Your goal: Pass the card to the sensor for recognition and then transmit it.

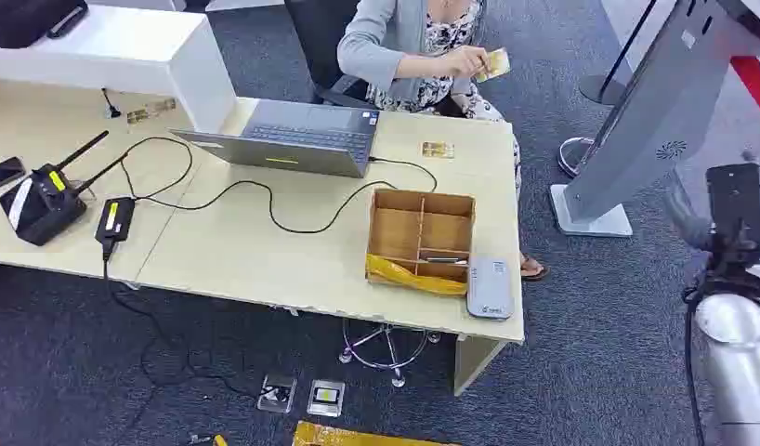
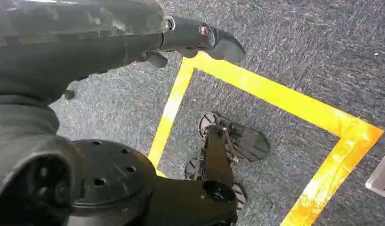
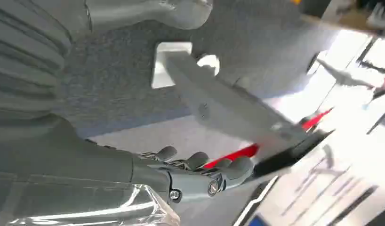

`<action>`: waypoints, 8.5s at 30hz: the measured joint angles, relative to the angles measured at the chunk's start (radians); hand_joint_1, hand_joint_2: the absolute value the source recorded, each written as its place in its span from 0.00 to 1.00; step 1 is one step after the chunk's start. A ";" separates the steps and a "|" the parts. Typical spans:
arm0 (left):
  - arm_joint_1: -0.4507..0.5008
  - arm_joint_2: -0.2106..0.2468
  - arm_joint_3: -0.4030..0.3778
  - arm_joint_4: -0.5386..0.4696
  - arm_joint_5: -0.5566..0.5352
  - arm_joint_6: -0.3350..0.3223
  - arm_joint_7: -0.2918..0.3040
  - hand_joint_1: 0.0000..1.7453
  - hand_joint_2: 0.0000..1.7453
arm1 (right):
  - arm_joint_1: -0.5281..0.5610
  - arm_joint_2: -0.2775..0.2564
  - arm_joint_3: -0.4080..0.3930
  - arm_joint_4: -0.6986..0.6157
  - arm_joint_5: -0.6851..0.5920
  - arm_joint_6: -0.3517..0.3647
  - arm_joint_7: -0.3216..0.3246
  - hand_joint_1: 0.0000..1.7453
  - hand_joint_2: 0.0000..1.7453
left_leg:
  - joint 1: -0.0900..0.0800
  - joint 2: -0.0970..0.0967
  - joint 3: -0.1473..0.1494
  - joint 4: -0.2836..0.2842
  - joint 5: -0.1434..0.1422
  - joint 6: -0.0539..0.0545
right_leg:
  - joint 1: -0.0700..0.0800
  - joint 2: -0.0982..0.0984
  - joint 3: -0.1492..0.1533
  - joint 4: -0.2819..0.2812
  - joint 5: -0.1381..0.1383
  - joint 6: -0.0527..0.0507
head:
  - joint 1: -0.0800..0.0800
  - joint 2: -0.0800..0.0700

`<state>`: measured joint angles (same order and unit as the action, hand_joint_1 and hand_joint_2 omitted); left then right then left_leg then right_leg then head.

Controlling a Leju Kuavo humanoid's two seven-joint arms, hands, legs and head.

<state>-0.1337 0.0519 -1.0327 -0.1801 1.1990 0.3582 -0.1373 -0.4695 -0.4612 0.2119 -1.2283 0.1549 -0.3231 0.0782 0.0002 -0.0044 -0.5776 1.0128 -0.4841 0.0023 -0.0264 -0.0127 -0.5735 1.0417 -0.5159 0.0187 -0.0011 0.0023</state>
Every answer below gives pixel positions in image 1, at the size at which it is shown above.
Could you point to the grey laptop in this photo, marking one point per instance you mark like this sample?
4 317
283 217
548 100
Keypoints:
294 138

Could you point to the person's right hand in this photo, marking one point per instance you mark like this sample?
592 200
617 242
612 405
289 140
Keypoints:
467 60

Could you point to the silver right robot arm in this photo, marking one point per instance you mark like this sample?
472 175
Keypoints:
740 369

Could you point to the grey card reader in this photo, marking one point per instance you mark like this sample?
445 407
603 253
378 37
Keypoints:
489 286

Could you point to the grey kiosk stand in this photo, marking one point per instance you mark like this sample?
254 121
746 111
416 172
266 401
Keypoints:
651 111

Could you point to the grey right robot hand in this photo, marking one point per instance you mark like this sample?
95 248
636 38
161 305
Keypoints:
734 209

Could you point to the black smartphone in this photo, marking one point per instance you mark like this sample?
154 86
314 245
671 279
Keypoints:
3 173

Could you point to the yellow card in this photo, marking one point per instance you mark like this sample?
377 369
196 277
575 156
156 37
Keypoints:
498 63

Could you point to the white desk riser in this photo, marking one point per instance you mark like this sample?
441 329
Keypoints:
109 55

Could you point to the yellow plastic tape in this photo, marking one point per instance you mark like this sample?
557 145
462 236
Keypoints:
404 278

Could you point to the card inside wooden box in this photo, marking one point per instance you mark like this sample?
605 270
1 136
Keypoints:
444 260

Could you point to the pale desk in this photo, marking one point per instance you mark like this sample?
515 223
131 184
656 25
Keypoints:
232 252

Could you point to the black power adapter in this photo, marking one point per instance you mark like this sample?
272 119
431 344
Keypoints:
115 220

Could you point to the black stanchion post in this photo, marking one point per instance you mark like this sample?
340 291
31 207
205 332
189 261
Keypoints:
604 89

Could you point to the yellow packaging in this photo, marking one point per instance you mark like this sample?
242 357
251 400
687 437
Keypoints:
343 437

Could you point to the red barrier belt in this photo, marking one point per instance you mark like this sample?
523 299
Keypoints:
755 83

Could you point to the chrome stool base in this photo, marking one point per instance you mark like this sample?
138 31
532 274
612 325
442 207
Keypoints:
387 354

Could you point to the black bag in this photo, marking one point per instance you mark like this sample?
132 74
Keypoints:
23 18

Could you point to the person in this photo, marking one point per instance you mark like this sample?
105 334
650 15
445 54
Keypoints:
380 43

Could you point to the black router with antennas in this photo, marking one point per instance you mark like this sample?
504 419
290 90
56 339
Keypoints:
44 206

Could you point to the wooden divided card box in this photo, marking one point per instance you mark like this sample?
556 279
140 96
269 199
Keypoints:
395 231

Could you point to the card with gold print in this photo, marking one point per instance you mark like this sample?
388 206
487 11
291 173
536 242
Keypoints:
438 149
162 105
137 116

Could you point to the black office chair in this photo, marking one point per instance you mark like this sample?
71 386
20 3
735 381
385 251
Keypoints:
315 43

